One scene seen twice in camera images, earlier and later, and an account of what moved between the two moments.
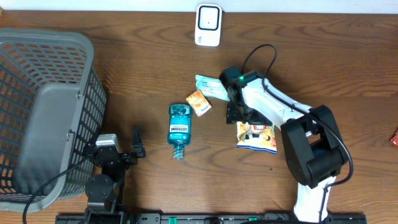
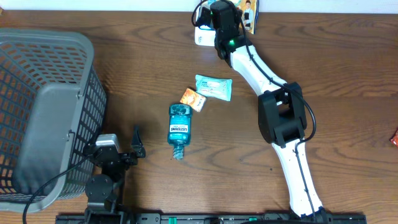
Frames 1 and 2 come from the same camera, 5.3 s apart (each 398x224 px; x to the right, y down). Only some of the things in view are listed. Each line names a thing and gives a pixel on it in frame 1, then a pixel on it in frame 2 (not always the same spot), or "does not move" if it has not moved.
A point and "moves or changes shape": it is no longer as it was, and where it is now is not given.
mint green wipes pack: (211, 87) does not move
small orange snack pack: (199, 103) moves or changes shape
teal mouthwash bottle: (180, 128) does not move
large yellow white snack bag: (258, 137) to (250, 10)
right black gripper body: (239, 114) to (236, 15)
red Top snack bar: (394, 139) does not move
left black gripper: (137, 147) does not move
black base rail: (185, 218) does not move
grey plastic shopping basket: (52, 107) does not move
